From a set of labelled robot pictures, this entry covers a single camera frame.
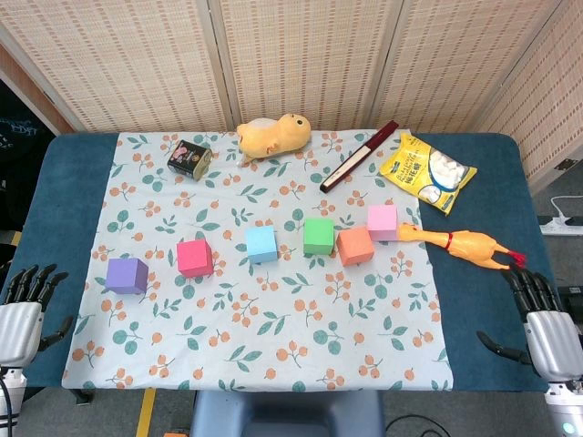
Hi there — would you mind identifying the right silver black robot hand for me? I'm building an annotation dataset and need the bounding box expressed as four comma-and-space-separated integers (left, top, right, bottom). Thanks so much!
476, 267, 583, 383

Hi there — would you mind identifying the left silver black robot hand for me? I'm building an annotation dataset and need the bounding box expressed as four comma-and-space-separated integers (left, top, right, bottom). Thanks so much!
0, 263, 75, 368

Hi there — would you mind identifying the purple foam cube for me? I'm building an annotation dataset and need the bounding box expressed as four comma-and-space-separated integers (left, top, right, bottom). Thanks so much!
104, 257, 150, 296

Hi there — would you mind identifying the magenta foam cube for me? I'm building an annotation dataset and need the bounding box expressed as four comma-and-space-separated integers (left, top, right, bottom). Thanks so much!
176, 238, 214, 279

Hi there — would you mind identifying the pink foam cube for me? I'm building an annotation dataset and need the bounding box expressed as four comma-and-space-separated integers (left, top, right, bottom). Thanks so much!
366, 204, 400, 242

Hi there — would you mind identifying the orange foam cube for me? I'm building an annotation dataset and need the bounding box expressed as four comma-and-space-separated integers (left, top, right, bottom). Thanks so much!
335, 226, 376, 268

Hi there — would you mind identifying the green foam cube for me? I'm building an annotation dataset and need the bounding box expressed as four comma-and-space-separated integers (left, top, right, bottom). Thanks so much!
302, 217, 336, 256

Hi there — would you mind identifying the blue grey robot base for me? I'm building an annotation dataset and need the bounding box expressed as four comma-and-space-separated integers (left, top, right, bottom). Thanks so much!
189, 390, 386, 437

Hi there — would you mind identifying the black box device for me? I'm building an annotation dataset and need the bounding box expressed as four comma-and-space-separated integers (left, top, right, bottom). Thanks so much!
557, 284, 583, 315

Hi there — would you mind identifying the white power strip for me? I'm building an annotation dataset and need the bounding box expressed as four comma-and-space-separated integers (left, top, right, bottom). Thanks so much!
538, 216, 583, 237

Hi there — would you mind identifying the yellow rubber chicken toy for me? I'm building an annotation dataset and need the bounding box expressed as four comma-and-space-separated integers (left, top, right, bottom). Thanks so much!
396, 222, 527, 272

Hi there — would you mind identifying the dark blue table cover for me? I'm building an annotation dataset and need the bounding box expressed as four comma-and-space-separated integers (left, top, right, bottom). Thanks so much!
0, 131, 582, 393

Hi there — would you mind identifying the person in black shirt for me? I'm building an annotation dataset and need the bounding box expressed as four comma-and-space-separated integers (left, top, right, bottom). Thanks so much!
0, 79, 51, 229

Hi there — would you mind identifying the yellow marshmallow bag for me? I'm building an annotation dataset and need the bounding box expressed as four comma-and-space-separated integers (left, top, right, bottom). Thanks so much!
378, 131, 478, 217

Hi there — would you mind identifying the floral print tablecloth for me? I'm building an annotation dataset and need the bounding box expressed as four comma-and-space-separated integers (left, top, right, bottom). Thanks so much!
61, 130, 455, 393

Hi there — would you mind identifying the black luncheon meat tin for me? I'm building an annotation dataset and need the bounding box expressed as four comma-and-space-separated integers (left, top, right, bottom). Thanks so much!
166, 139, 213, 182

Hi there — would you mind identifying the light blue foam cube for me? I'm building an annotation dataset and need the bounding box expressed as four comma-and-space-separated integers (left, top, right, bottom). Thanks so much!
244, 225, 279, 264

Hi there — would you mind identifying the dark red folding fan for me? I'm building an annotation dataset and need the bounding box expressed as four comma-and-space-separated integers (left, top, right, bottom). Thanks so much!
319, 119, 400, 194

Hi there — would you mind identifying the woven bamboo folding screen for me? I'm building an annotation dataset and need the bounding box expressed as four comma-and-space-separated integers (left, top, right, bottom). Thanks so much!
0, 0, 583, 192

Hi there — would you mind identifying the yellow plush toy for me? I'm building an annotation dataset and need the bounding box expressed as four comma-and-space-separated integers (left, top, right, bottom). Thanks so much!
235, 113, 312, 168

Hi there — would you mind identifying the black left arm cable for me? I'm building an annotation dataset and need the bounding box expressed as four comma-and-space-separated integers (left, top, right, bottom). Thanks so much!
0, 376, 19, 437

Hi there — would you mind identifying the white power cable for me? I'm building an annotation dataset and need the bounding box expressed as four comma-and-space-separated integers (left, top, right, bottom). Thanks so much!
549, 195, 583, 220

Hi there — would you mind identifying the black floor cable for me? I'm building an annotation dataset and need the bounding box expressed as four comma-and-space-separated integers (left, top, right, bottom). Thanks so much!
385, 413, 461, 437

